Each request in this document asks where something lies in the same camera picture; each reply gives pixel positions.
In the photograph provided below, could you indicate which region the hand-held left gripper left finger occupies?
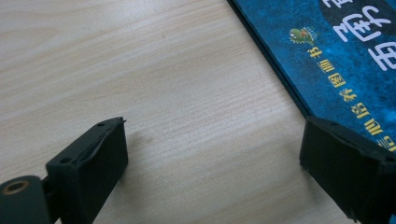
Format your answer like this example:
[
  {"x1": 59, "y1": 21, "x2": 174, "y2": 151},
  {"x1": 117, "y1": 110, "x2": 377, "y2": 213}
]
[{"x1": 45, "y1": 116, "x2": 129, "y2": 224}]

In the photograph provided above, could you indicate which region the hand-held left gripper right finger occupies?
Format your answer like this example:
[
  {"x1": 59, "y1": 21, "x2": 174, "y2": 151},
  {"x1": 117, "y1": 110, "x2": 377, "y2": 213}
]
[{"x1": 299, "y1": 115, "x2": 396, "y2": 224}]

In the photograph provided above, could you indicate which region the blue picture book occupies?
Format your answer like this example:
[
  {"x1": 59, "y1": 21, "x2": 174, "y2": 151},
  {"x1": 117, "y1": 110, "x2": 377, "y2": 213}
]
[{"x1": 226, "y1": 0, "x2": 396, "y2": 153}]

